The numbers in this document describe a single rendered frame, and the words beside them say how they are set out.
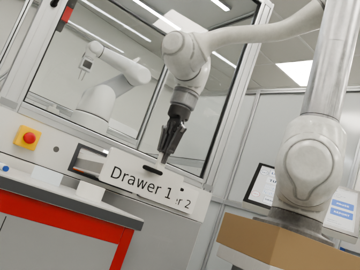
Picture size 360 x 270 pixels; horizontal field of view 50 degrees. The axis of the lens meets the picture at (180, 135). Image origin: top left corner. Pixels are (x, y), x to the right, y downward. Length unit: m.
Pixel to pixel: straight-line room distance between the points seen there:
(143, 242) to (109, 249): 0.73
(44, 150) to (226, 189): 2.04
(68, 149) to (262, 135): 2.04
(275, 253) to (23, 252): 0.59
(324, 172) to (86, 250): 0.57
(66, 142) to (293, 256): 0.91
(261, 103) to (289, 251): 2.45
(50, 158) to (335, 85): 1.00
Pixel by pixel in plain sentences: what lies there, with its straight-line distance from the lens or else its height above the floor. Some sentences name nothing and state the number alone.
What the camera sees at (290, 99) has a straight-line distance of 3.24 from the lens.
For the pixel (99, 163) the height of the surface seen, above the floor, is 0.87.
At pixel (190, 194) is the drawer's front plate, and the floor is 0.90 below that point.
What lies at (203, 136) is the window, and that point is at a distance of 1.82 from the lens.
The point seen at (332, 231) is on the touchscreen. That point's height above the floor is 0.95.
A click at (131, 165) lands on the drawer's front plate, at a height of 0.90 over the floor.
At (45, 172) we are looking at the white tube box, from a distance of 1.19.
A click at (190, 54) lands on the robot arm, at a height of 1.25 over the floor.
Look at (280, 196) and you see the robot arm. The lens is 1.15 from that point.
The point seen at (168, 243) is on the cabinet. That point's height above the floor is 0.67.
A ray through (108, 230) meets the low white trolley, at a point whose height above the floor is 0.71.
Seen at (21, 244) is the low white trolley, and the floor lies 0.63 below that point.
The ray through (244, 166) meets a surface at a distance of 3.24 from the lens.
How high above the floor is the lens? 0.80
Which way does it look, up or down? 11 degrees up
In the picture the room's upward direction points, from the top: 20 degrees clockwise
